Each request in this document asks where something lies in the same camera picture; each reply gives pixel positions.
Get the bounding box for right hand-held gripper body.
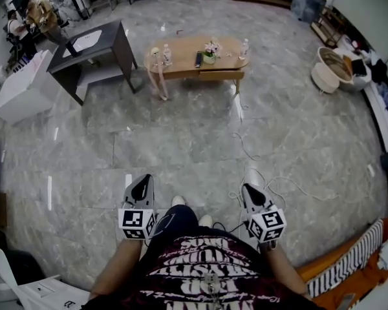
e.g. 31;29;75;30
246;205;287;243

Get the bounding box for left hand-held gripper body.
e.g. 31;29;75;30
118;201;158;241

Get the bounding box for wooden shelf box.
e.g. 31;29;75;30
199;69;246;82

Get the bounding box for person's right forearm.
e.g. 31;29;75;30
260;240;311;298

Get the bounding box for person's left forearm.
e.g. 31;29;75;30
90;237;151;300

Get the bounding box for wooden coffee table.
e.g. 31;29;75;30
144;36;250;101

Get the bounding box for person's dark blue trousers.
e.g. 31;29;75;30
148;204;201;238

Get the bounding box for person's printed dark T-shirt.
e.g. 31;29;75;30
82;226;327;310

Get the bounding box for striped black white cloth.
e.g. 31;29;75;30
306;220;385;298

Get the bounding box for white side table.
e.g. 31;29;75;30
0;243;92;310

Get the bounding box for orange sofa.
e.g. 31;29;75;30
294;217;388;310

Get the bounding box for clear water bottle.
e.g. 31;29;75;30
162;43;173;67
239;38;250;61

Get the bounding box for white window bench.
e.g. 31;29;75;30
361;82;388;161

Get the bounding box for white lounge chair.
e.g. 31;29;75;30
334;46;373;92

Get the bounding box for white bathtub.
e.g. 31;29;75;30
0;50;58;125

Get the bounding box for round white wood-top table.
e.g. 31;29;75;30
316;46;356;84

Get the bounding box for pink flowers in pot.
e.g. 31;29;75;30
202;40;223;65

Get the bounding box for black faucet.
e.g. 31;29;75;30
65;40;82;57

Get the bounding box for white sink basin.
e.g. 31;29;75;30
62;30;103;59

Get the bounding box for dark sink cabinet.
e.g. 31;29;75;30
47;19;139;107

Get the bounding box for black cushion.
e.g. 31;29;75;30
351;58;368;77

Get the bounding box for pile of clothes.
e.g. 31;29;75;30
368;48;388;132

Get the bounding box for gold metal rack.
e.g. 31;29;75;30
310;6;347;48

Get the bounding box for grey marble bin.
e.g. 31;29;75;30
290;0;327;25

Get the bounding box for white floor cable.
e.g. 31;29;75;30
228;88;342;238

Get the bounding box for silver chain with white tag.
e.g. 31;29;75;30
202;273;221;310

